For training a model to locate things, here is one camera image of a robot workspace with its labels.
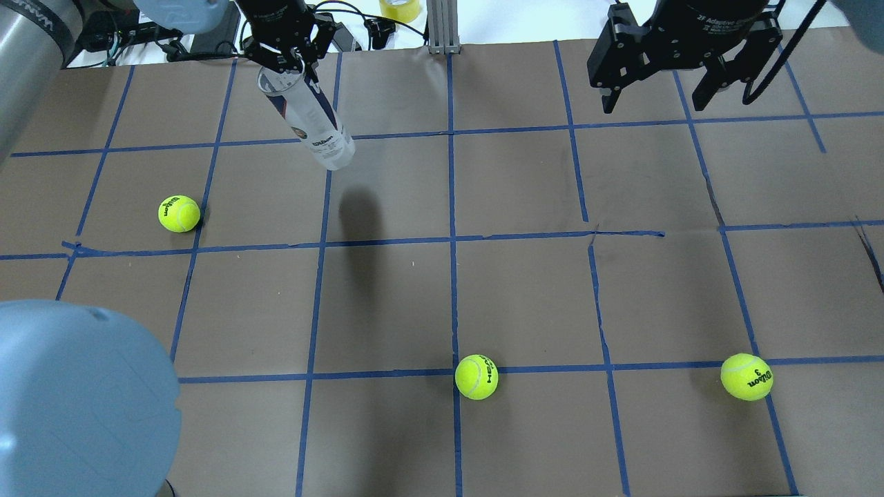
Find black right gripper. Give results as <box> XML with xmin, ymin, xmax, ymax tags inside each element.
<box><xmin>587</xmin><ymin>1</ymin><xmax>782</xmax><ymax>115</ymax></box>

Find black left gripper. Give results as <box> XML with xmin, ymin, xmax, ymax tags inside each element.
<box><xmin>235</xmin><ymin>1</ymin><xmax>338</xmax><ymax>83</ymax></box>

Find white tennis ball can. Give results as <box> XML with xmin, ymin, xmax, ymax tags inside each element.
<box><xmin>256</xmin><ymin>67</ymin><xmax>356</xmax><ymax>172</ymax></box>

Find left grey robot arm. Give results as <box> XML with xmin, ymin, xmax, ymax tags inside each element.
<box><xmin>2</xmin><ymin>1</ymin><xmax>356</xmax><ymax>496</ymax></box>

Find Wilson 3 tennis ball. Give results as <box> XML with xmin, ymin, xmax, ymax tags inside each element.
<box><xmin>157</xmin><ymin>195</ymin><xmax>202</xmax><ymax>233</ymax></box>

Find yellow tennis ball near base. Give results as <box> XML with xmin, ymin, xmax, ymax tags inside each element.
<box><xmin>720</xmin><ymin>353</ymin><xmax>774</xmax><ymax>402</ymax></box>

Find Head yellow tennis ball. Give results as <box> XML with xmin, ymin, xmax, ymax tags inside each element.
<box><xmin>454</xmin><ymin>353</ymin><xmax>499</xmax><ymax>400</ymax></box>

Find black laptop charger brick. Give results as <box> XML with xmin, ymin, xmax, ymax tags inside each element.
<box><xmin>189</xmin><ymin>19</ymin><xmax>239</xmax><ymax>60</ymax></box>

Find yellow tape roll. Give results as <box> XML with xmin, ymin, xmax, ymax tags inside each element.
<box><xmin>378</xmin><ymin>0</ymin><xmax>422</xmax><ymax>24</ymax></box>

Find aluminium frame post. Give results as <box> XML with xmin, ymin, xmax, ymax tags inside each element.
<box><xmin>425</xmin><ymin>0</ymin><xmax>461</xmax><ymax>55</ymax></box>

